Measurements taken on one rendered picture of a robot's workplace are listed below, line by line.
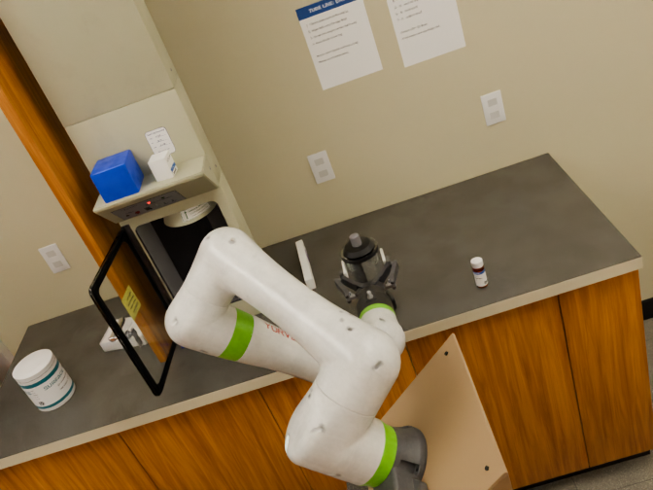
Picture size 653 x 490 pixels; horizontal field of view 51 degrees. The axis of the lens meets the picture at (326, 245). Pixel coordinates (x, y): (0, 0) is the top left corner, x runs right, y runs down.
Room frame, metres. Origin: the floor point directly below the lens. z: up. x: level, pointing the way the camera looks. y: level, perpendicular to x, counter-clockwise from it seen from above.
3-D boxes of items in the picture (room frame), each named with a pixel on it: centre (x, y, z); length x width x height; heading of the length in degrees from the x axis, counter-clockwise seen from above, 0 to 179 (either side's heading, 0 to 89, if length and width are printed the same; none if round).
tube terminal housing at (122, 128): (1.95, 0.37, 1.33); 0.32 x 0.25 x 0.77; 84
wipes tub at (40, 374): (1.80, 0.98, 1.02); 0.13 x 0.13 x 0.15
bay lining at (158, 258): (1.95, 0.37, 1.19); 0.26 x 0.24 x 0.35; 84
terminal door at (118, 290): (1.68, 0.57, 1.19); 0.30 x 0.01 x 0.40; 167
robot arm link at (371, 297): (1.38, -0.05, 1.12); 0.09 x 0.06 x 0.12; 83
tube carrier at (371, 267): (1.61, -0.08, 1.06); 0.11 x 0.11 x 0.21
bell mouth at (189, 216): (1.93, 0.35, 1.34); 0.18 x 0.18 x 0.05
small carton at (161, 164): (1.77, 0.33, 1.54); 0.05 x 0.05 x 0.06; 78
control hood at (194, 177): (1.77, 0.39, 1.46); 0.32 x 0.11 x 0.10; 84
